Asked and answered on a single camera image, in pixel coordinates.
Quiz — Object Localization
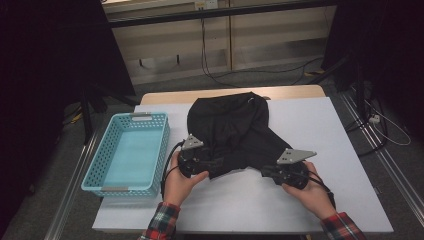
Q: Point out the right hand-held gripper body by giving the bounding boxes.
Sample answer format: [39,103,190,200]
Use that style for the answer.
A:
[274,148,318,191]

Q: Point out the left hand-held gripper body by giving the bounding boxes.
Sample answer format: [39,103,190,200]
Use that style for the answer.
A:
[176,133,214,179]

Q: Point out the black pants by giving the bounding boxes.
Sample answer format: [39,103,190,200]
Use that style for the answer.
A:
[186,91,294,180]

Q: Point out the light blue plastic basket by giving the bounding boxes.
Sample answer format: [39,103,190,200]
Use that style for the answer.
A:
[80,112,171,198]

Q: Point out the person's left hand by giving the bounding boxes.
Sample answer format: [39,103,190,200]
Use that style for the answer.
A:
[162,151,210,208]

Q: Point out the person's right hand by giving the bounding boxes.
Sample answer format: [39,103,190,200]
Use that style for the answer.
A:
[282,162,338,221]

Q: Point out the black metal stand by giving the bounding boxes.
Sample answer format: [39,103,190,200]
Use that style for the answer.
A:
[308,53,368,118]

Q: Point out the black tripod stand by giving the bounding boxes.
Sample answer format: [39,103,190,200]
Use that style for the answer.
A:
[79,83,141,144]

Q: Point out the yellow strip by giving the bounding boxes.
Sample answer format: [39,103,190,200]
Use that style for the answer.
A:
[63,111,84,126]

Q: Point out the beige panel cabinet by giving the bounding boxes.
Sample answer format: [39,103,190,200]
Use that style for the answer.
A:
[101,0,338,86]

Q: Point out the dark horizontal bar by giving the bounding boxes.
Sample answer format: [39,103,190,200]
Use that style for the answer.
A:
[106,0,338,28]

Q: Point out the black curtain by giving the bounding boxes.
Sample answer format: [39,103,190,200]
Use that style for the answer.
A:
[321,0,424,134]
[0,0,136,234]

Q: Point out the left hand-held gripper black cable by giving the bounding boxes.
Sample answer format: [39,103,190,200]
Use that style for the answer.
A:
[160,140,186,201]

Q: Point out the hand-held gripper black cable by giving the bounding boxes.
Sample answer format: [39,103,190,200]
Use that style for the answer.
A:
[308,169,337,209]
[160,140,186,201]

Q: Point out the right hand-held gripper black cable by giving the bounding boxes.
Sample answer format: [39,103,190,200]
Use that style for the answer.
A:
[308,169,337,209]

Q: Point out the metal floor rail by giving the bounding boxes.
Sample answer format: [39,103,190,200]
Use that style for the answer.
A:
[338,89,424,218]
[43,129,101,240]

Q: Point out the long black floor cable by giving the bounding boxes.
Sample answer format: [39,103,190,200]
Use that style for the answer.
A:
[204,56,325,86]

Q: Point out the looped black floor cable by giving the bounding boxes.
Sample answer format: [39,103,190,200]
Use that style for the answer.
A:
[344,96,389,158]

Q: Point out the white floor cable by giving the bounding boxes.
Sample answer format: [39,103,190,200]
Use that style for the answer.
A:
[364,99,412,147]

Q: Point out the black hanging wall cable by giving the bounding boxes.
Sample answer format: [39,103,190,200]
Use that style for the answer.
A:
[199,16,241,88]

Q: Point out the white wall socket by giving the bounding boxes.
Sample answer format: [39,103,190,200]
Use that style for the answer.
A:
[194,0,219,10]

